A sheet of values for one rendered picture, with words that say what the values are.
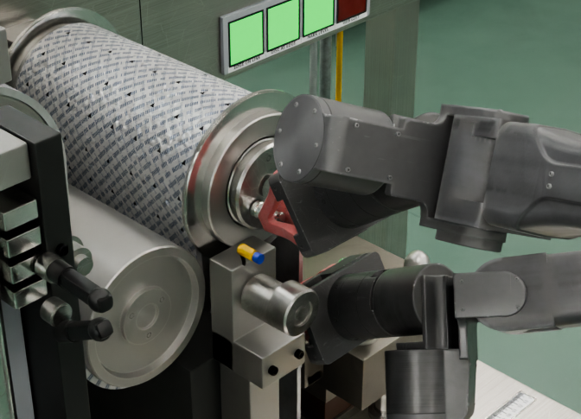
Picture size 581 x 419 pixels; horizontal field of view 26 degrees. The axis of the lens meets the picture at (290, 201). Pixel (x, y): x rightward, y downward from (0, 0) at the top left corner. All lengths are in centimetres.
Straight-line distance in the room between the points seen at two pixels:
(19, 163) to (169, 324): 37
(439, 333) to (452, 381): 4
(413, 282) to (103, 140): 28
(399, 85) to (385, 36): 9
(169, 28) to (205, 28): 5
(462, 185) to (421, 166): 4
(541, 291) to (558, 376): 190
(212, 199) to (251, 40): 49
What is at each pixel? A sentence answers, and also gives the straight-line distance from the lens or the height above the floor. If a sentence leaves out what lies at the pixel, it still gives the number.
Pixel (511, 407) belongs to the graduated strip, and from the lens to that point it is 135.
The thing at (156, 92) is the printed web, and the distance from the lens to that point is 103.
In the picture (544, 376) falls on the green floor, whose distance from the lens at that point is 287.
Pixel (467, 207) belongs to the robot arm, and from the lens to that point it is 76.
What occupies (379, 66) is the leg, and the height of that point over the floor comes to 94.
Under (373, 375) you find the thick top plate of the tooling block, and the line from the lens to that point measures 120.
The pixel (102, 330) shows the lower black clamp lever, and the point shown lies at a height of 135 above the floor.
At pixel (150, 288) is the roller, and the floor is 120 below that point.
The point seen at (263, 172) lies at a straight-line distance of 99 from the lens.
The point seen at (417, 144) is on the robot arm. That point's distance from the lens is 80.
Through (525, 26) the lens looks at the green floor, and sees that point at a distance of 464.
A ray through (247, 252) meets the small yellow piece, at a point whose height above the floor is 123.
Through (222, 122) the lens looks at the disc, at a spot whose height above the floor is 131.
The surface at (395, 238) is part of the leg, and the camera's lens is 213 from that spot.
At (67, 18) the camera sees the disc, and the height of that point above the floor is 131.
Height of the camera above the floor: 175
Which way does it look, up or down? 30 degrees down
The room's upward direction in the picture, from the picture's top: straight up
